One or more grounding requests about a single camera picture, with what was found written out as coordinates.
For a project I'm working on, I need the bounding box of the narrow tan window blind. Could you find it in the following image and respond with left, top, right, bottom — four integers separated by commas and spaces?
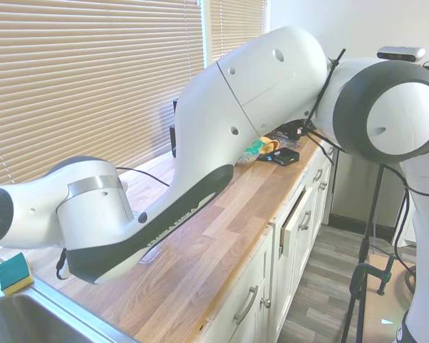
209, 0, 270, 66

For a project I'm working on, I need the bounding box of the yellow green sponge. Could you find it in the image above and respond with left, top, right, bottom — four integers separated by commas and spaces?
0, 251, 35, 298

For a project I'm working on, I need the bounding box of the green metal clamp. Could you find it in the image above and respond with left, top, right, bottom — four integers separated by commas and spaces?
350, 252, 396, 298

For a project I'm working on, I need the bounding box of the black countertop appliance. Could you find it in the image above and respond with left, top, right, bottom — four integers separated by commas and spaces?
168, 99, 182, 159

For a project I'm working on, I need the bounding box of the black camera tripod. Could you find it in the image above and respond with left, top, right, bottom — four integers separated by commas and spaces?
341, 162, 388, 343

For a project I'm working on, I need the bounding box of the stainless steel sink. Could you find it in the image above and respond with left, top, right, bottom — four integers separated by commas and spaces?
0, 274, 141, 343

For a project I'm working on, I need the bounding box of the grey exterior camera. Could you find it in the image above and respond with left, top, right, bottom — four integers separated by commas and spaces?
376, 46, 428, 65

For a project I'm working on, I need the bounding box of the clear glass food container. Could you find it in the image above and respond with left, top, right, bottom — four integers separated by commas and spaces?
138, 245, 163, 266

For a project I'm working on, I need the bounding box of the white kitchen base cabinet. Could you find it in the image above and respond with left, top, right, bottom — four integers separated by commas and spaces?
195, 141, 340, 343

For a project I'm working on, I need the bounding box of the wide tan window blind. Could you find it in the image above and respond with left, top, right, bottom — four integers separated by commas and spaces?
0, 0, 206, 194

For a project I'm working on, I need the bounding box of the green plastic toy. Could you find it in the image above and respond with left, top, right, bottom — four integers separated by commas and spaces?
247, 139, 266, 156

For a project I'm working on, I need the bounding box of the black device with red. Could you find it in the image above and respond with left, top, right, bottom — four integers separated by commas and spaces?
281, 120, 309, 141

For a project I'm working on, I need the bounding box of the black coiled floor cable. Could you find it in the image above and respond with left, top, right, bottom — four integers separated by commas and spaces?
399, 263, 418, 294

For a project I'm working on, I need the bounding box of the black cable on counter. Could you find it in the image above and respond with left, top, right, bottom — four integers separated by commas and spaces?
114, 166, 172, 188

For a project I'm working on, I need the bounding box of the small black box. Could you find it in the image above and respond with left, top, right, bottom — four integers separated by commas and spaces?
271, 147, 301, 168

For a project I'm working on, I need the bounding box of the patterned ceramic bowl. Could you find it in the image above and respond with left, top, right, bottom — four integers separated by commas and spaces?
235, 149, 261, 167

